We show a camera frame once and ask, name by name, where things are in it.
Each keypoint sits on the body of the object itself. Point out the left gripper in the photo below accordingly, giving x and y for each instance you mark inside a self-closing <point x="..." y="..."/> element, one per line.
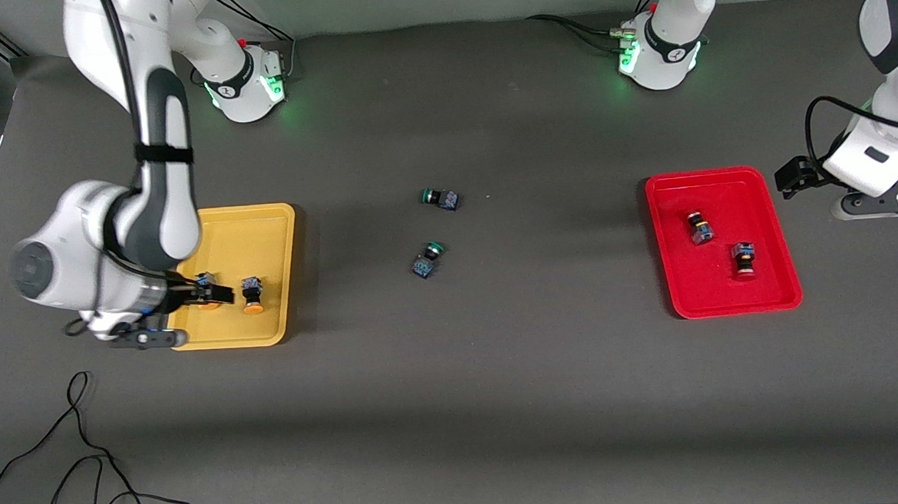
<point x="795" y="175"/>

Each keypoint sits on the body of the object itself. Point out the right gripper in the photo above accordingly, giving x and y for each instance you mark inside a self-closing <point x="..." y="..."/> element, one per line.
<point x="180" y="297"/>

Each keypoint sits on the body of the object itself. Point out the yellow push button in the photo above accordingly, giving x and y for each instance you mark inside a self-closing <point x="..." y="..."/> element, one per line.
<point x="251" y="294"/>
<point x="205" y="279"/>

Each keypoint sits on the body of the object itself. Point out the red push button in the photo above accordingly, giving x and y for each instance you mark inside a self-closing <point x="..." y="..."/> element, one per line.
<point x="743" y="260"/>
<point x="699" y="227"/>

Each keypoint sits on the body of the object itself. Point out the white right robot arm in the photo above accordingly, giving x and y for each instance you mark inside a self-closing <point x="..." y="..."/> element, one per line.
<point x="161" y="182"/>

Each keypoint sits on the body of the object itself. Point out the red plastic tray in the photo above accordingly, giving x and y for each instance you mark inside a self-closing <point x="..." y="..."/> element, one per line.
<point x="722" y="191"/>

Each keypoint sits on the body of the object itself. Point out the yellow plastic tray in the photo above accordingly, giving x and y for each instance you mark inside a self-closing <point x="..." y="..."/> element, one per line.
<point x="256" y="239"/>

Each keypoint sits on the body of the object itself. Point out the green push button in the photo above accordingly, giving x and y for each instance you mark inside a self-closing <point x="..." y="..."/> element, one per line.
<point x="427" y="259"/>
<point x="440" y="198"/>

